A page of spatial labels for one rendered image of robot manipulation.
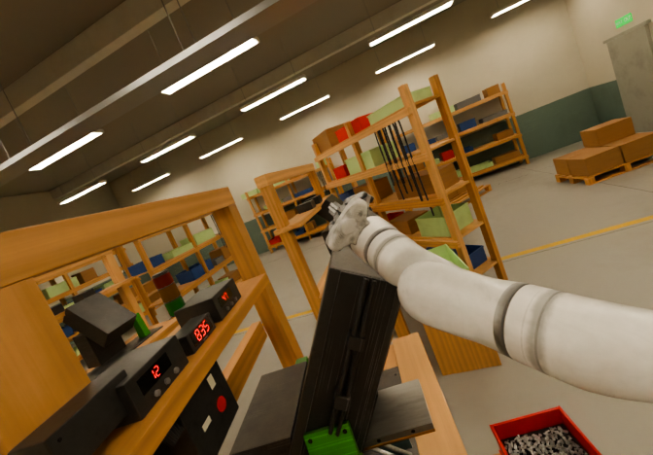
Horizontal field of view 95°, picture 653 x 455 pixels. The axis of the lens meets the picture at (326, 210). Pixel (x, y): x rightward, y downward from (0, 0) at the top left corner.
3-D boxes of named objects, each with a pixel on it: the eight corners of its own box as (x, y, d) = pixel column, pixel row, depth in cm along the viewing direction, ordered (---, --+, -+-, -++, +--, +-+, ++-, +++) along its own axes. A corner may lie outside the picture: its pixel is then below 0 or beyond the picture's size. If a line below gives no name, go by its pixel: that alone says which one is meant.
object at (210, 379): (241, 405, 77) (217, 356, 76) (211, 473, 61) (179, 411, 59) (199, 419, 79) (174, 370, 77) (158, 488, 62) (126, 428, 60)
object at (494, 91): (531, 163, 783) (504, 80, 757) (412, 204, 869) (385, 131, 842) (522, 161, 835) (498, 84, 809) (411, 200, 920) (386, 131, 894)
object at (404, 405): (421, 386, 93) (418, 378, 93) (436, 433, 77) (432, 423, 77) (306, 421, 98) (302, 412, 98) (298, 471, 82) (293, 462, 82)
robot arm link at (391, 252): (421, 239, 48) (380, 224, 44) (507, 294, 34) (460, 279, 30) (400, 276, 49) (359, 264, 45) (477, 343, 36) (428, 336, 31)
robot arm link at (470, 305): (395, 251, 37) (513, 275, 24) (442, 266, 41) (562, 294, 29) (381, 307, 36) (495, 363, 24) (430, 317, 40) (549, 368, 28)
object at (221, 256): (253, 282, 738) (214, 196, 712) (189, 345, 505) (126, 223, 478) (234, 288, 753) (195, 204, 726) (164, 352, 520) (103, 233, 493)
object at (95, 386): (142, 399, 57) (124, 367, 56) (69, 482, 42) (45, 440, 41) (111, 409, 58) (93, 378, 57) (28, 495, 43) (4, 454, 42)
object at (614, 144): (624, 157, 548) (613, 119, 540) (670, 157, 470) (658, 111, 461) (556, 182, 565) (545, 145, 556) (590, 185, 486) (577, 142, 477)
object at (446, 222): (478, 305, 302) (395, 76, 274) (358, 275, 509) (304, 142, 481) (508, 279, 325) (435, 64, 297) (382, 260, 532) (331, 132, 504)
